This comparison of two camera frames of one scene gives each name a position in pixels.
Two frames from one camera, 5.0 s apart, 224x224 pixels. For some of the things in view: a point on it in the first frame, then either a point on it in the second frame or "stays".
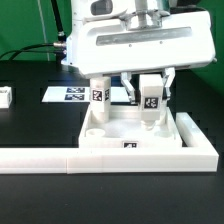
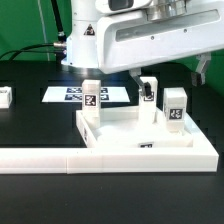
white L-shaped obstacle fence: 197,154 stays
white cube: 6,97 stays
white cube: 100,99 → 91,102
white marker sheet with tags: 80,94 stays
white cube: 151,93 → 175,109
